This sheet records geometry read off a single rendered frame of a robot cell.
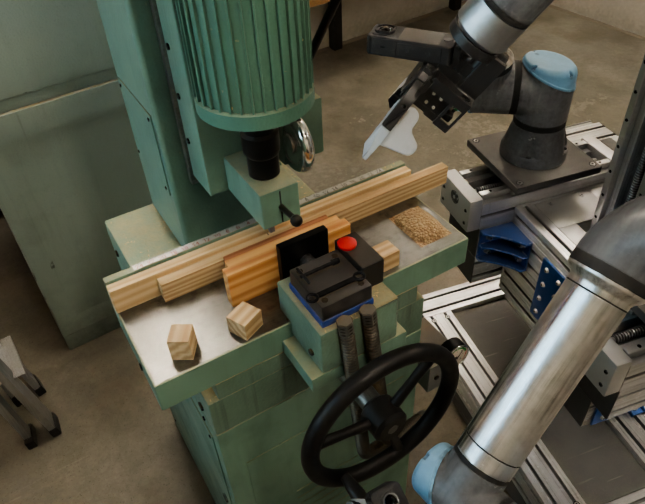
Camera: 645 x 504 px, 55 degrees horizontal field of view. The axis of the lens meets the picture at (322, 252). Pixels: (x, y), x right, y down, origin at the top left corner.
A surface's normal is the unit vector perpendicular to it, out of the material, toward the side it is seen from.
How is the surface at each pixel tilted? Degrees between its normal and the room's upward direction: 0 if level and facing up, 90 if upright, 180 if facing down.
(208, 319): 0
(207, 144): 90
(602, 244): 49
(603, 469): 0
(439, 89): 89
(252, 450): 90
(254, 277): 90
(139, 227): 0
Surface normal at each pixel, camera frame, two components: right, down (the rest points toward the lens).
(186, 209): 0.52, 0.55
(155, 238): -0.04, -0.75
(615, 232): -0.76, -0.33
